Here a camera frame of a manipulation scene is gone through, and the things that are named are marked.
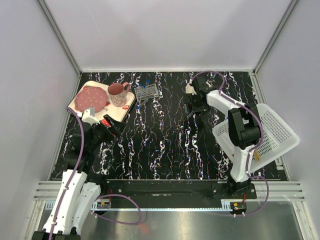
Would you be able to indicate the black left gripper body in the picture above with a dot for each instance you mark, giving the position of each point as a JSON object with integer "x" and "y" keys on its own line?
{"x": 108, "y": 134}

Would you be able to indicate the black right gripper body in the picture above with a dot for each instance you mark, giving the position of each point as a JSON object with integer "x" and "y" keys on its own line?
{"x": 195, "y": 105}

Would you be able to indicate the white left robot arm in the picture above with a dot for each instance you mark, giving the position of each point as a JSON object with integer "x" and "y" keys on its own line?
{"x": 79, "y": 187}

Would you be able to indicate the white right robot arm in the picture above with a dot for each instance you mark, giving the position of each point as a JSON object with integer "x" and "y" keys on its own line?
{"x": 245, "y": 129}

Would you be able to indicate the cream green bowl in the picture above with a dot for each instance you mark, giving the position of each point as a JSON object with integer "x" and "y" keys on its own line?
{"x": 189, "y": 89}

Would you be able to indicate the pink dotted plate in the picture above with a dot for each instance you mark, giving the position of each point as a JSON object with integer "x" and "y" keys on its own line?
{"x": 91, "y": 96}

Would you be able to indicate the strawberry print tray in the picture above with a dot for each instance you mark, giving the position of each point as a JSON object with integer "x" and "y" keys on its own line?
{"x": 117, "y": 113}

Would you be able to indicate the pink floral mug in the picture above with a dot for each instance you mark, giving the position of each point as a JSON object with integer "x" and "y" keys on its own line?
{"x": 118, "y": 93}

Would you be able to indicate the clear test tube rack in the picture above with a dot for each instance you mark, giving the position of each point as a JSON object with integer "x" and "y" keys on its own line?
{"x": 150, "y": 92}

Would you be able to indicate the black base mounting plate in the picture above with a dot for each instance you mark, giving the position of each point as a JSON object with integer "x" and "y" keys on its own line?
{"x": 175, "y": 194}

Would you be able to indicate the white plastic basket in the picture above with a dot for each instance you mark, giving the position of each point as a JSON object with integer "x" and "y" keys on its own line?
{"x": 279, "y": 138}

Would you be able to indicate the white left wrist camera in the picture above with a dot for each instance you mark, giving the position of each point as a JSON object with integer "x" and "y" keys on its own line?
{"x": 88, "y": 116}

